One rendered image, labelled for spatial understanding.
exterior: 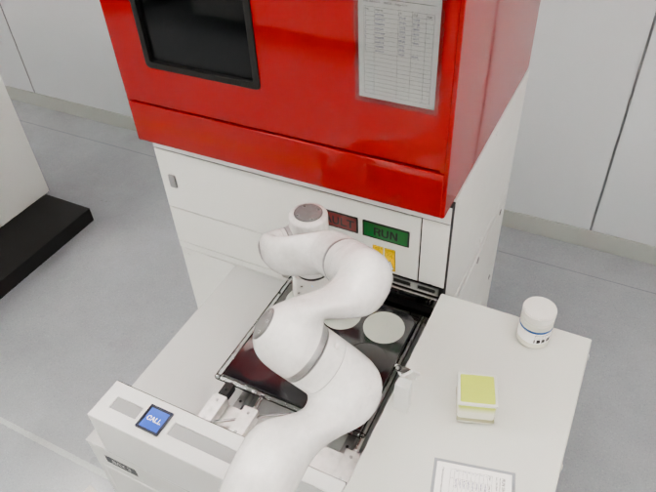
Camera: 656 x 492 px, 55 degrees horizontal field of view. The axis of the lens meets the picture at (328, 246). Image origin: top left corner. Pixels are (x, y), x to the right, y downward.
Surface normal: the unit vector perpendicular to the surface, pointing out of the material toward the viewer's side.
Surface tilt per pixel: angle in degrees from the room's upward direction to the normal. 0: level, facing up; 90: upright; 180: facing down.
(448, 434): 0
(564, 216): 90
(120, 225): 0
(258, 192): 90
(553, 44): 90
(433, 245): 90
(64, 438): 0
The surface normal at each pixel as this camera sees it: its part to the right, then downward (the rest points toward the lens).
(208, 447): -0.04, -0.75
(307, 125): -0.45, 0.62
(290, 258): -0.44, 0.29
